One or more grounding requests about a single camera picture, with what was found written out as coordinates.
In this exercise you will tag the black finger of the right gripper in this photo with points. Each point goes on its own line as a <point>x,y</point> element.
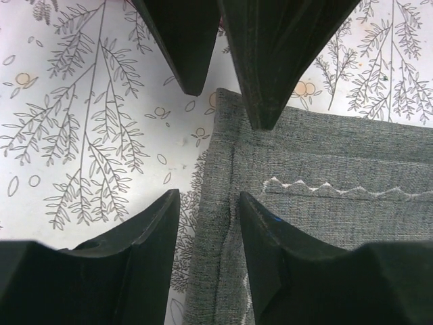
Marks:
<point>272,43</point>
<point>185,31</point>

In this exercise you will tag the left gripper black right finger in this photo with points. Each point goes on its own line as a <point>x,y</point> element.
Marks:
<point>297,279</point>

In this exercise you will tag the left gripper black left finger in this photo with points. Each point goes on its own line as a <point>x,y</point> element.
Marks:
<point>119,277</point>

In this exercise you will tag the grey cloth napkin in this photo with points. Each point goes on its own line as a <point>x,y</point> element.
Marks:
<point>343,180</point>

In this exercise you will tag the floral tablecloth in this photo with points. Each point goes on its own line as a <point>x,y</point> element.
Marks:
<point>94,126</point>

